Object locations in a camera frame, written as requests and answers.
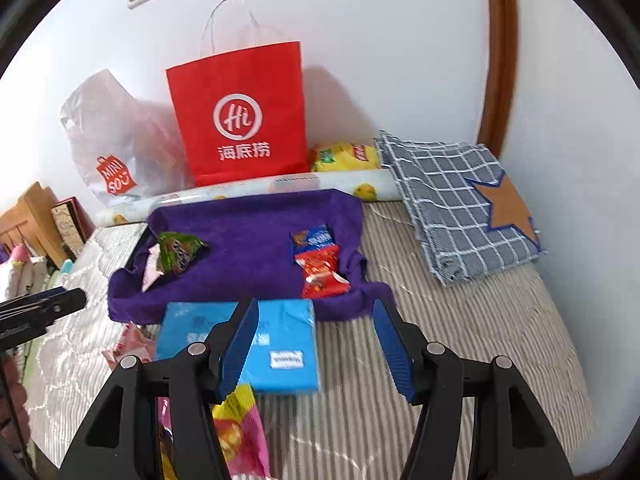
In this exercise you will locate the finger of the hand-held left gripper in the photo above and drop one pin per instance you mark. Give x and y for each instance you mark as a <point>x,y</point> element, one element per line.
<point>50,302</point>

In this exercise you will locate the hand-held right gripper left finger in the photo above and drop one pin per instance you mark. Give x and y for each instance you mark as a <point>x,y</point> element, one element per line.
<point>240,350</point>

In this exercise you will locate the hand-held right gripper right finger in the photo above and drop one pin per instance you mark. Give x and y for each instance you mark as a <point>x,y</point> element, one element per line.
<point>395,355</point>

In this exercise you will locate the pink and yellow snack packet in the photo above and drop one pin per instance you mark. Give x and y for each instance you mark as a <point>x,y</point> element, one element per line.
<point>240,440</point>

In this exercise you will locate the pink snack packet red print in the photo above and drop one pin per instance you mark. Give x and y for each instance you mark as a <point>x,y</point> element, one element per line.
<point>130,347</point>

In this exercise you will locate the purple towel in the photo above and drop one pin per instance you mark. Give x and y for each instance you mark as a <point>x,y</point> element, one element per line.
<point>250,250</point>

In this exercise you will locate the green snack packet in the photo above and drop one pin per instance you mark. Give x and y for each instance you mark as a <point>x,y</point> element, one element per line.
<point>180,252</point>

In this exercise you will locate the blue cookie packet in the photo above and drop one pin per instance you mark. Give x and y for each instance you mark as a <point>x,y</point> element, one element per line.
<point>312,237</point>

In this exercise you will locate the cartoon print pillow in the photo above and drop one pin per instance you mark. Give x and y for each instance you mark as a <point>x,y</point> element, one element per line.
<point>30,272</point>

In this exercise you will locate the blue tissue pack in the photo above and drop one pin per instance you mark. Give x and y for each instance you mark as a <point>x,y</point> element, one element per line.
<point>285,330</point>

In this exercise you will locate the striped bed quilt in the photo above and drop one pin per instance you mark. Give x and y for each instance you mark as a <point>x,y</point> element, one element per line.
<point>450,335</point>

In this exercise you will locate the patterned notebook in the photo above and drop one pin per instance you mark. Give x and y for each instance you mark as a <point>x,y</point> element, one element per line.
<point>70,227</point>

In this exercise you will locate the wooden headboard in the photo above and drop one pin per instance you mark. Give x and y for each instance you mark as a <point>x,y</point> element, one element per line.
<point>25,215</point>

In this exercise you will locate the fruit print paper roll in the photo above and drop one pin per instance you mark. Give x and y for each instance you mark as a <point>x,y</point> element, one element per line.
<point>240,187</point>

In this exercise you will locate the grey checked cloth with star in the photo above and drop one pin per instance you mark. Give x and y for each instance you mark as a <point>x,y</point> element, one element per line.
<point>450,200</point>

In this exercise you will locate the translucent plastic shopping bag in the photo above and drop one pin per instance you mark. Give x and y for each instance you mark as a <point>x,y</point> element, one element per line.
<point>115,135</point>

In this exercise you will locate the yellow chip bag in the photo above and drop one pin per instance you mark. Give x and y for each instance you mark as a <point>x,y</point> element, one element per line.
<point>345,157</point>

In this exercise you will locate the red paper bag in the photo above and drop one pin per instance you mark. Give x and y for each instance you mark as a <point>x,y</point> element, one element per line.
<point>240,110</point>

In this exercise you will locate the brown wooden door frame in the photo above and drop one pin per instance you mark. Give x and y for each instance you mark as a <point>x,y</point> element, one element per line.
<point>500,60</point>

